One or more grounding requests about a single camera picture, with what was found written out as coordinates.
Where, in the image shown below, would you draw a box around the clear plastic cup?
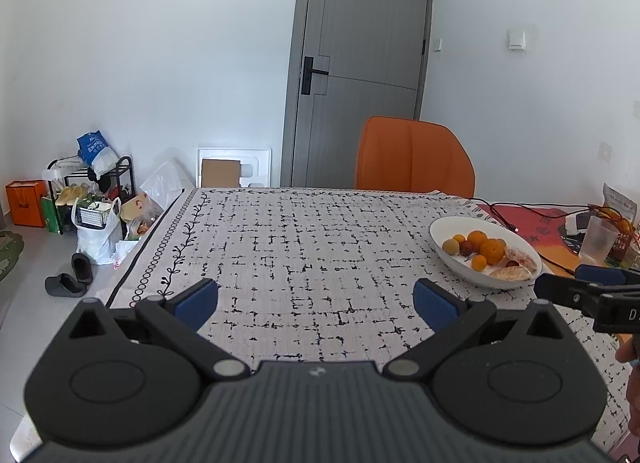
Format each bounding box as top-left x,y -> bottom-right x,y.
580,215 -> 618,266

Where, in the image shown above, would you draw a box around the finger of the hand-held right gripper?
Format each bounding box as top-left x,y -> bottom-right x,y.
533,273 -> 608,317
574,264 -> 640,288

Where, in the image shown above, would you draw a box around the black charging cable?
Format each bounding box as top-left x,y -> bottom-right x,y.
484,202 -> 519,233
492,200 -> 608,218

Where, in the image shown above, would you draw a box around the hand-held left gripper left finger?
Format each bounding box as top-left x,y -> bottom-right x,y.
64,278 -> 252,382

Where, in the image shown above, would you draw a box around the black door handle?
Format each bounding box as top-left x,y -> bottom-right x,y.
299,56 -> 330,95

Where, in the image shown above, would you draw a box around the peeled tangerine piece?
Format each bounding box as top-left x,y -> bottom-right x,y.
489,265 -> 532,283

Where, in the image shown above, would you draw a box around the orange paper bag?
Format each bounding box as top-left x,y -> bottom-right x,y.
5,179 -> 48,228

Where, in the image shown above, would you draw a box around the green box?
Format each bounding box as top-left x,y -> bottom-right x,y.
41,195 -> 63,234

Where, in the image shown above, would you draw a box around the dark slipper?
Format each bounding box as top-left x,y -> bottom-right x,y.
71,253 -> 93,284
45,273 -> 86,299

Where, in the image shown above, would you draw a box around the orange chair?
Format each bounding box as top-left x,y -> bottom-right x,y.
355,116 -> 476,198

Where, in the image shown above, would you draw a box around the black patterned white tablecloth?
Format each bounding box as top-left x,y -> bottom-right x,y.
92,186 -> 633,454

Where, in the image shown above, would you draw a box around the black shoe rack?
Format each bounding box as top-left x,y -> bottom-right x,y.
47,156 -> 136,236

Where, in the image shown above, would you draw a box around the grey door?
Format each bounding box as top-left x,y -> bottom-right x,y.
280,0 -> 435,188

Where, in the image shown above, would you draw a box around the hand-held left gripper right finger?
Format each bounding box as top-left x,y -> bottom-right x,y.
383,278 -> 572,380

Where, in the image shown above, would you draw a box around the person's right hand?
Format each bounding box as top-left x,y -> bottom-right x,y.
615,342 -> 640,440

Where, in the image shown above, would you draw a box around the white plastic bag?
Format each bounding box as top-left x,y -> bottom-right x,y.
71,197 -> 123,265

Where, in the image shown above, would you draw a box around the white foam tray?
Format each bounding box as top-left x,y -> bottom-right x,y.
196,145 -> 272,188

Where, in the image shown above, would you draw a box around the clear plastic bag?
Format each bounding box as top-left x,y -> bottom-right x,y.
140,158 -> 193,214

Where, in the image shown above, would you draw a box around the beige slippers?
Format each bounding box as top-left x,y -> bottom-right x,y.
55,184 -> 91,206

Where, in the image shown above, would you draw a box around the orange net bag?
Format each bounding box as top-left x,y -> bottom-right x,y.
606,209 -> 636,264

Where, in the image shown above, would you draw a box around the white plate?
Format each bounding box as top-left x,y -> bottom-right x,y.
429,215 -> 543,290

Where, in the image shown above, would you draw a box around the green rug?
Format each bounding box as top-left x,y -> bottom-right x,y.
0,230 -> 25,284

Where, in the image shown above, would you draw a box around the grey snack bag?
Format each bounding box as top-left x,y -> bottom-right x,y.
601,183 -> 638,224

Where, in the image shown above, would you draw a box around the brown cardboard box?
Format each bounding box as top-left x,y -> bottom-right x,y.
201,159 -> 241,188

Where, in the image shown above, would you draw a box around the blue and white bag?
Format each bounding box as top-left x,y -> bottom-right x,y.
76,130 -> 121,176

